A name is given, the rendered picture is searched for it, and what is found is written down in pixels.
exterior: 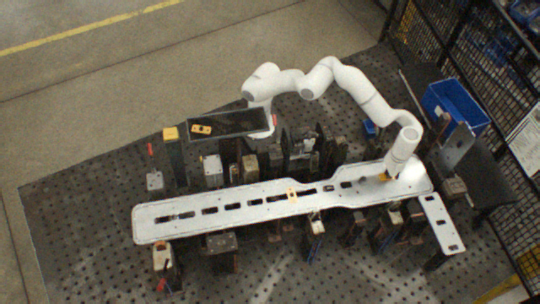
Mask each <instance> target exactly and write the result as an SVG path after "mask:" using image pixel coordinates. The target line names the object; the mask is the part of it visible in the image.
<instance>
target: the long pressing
mask: <svg viewBox="0 0 540 304"><path fill-rule="evenodd" d="M385 170H386V165H385V161H384V158H382V159H376V160H367V161H361V162H357V164H352V165H346V166H340V167H338V169H337V170H336V171H335V172H334V174H333V175H332V177H331V179H330V180H327V181H322V182H313V183H308V184H302V183H299V182H297V181H296V180H294V179H291V177H284V178H283V179H279V180H273V181H269V182H259V183H254V184H250V185H244V186H238V187H229V188H225V189H219V190H214V191H209V192H205V193H199V194H195V195H190V196H184V197H179V198H170V199H165V200H160V201H154V202H150V203H144V204H138V205H136V207H135V208H134V209H133V210H132V212H131V216H132V239H133V240H134V241H135V243H137V244H138V245H146V244H151V243H155V242H156V241H158V240H164V241H169V240H174V239H179V238H183V237H188V236H192V235H196V234H201V233H206V232H210V231H220V230H224V229H229V228H234V227H238V226H243V225H251V224H256V223H261V222H266V220H274V219H279V218H283V217H288V216H293V215H297V214H307V213H311V212H312V211H313V210H325V209H333V208H345V209H361V208H366V206H371V205H375V204H384V203H389V202H391V200H392V199H396V198H397V199H400V200H403V199H407V198H416V197H418V196H419V195H425V194H429V193H432V192H433V189H434V187H433V185H432V183H431V181H430V179H429V176H428V174H427V172H426V170H425V169H424V167H423V166H422V164H421V161H420V159H419V157H418V156H417V155H416V154H412V155H411V157H410V158H409V160H407V161H406V165H405V168H404V170H403V172H402V174H401V175H399V179H398V180H396V179H391V180H386V181H381V179H380V178H379V176H378V174H379V173H384V172H385ZM363 175H364V176H367V182H366V183H365V184H364V185H359V179H360V177H361V176H363ZM345 182H351V184H352V187H347V188H342V187H341V183H345ZM331 185H333V187H334V190H332V191H328V192H324V191H323V187H325V186H331ZM409 186H411V187H409ZM286 187H294V190H295V191H296V192H297V191H302V190H307V189H312V188H315V189H316V191H317V194H314V195H310V196H304V197H299V198H297V199H298V203H295V204H290V203H289V199H286V200H281V201H276V202H271V203H267V201H266V198H268V197H272V196H278V195H283V194H287V192H286ZM263 190H265V191H264V192H263ZM357 191H358V192H359V193H357ZM339 195H341V196H342V197H339ZM218 198H220V200H218ZM259 198H261V199H263V204H258V205H252V206H248V204H247V203H246V202H248V201H250V200H254V199H259ZM235 203H240V209H234V210H229V211H225V209H224V206H225V205H226V204H235ZM215 206H216V208H217V209H218V212H217V213H214V214H206V215H202V209H211V208H215ZM172 208H173V209H172ZM268 209H269V210H268ZM192 211H194V212H195V216H194V217H191V218H185V219H181V220H180V219H179V214H182V213H186V212H192ZM172 214H176V215H178V218H177V219H174V220H173V219H172V218H171V222H167V223H163V224H157V225H156V224H155V223H154V219H155V218H158V217H163V216H168V215H170V217H171V215H172ZM175 226H176V227H177V228H175Z"/></svg>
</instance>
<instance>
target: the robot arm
mask: <svg viewBox="0 0 540 304"><path fill-rule="evenodd" d="M334 79H335V81H337V83H338V85H339V86H340V87H341V88H343V89H344V90H346V91H347V92H348V93H349V94H350V95H351V96H353V98H354V99H355V100H356V101H357V103H358V105H359V106H360V107H361V109H362V110H363V111H364V112H366V113H367V115H368V116H369V117H370V118H371V120H372V122H373V123H374V124H375V125H376V126H378V127H382V128H383V127H385V126H387V125H389V124H390V123H391V122H393V121H396V122H398V123H399V124H400V125H401V126H402V130H401V132H400V134H399V135H398V137H397V140H396V142H395V143H394V144H393V146H392V147H391V150H390V151H389V152H388V153H387V154H386V156H385V158H384V161H385V165H386V170H385V172H384V174H386V173H388V174H387V176H386V179H392V177H393V176H394V177H395V179H396V180H398V179H399V175H401V174H402V172H403V170H404V168H405V165H406V161H407V160H409V158H410V157H411V155H412V153H413V152H414V150H415V149H416V146H417V144H418V143H419V140H420V138H421V135H422V132H423V129H422V127H421V125H420V124H419V122H418V121H417V120H416V118H415V117H414V115H413V114H412V113H410V112H408V111H404V110H393V109H391V108H390V107H389V105H387V103H386V101H385V100H384V99H383V98H382V96H381V95H379V94H378V92H377V91H376V90H375V87H374V86H373V85H372V84H371V82H370V81H369V80H368V79H367V78H366V77H365V76H364V75H363V73H362V72H361V71H359V70H358V69H357V68H354V67H349V66H344V65H342V64H341V63H340V62H339V61H338V59H337V58H336V57H333V56H329V57H324V58H322V59H321V60H320V62H319V63H317V65H315V67H314V68H313V69H312V70H311V71H310V72H309V73H308V74H306V75H304V73H303V72H302V71H300V70H299V69H289V70H284V71H280V69H279V68H278V66H276V65H274V64H273V63H270V62H268V63H265V64H263V65H261V66H260V67H259V68H258V69H257V70H256V71H255V72H254V73H253V74H252V75H251V77H250V78H249V79H247V80H246V81H245V83H244V84H243V85H242V88H241V93H242V95H243V97H244V98H245V99H246V100H248V101H249V107H248V108H252V107H259V106H264V107H265V111H266V113H267V119H268V122H269V126H270V131H267V132H261V133H256V134H252V135H248V136H249V137H252V138H266V137H268V136H270V135H271V134H272V132H273V130H274V126H273V120H272V116H271V115H270V109H271V100H272V98H273V97H274V96H275V95H279V94H282V93H285V92H298V93H299V94H300V96H301V97H302V98H303V99H305V100H314V99H316V98H318V97H319V96H320V95H322V94H323V93H324V92H325V91H326V90H327V87H328V86H329V85H330V84H331V82H332V81H333V80H334Z"/></svg>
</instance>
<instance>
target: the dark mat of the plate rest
mask: <svg viewBox="0 0 540 304"><path fill-rule="evenodd" d="M186 122H187V127H188V132H189V133H190V139H191V141H193V140H199V139H206V138H215V137H221V136H227V135H232V134H238V133H243V132H250V131H255V130H260V129H266V128H269V127H268V124H267V118H266V115H265V111H264V109H263V108H257V109H251V110H244V111H234V112H227V113H222V114H215V115H210V116H204V117H193V118H187V119H186ZM193 125H198V126H205V127H211V131H210V134H204V133H198V132H193V131H192V127H193Z"/></svg>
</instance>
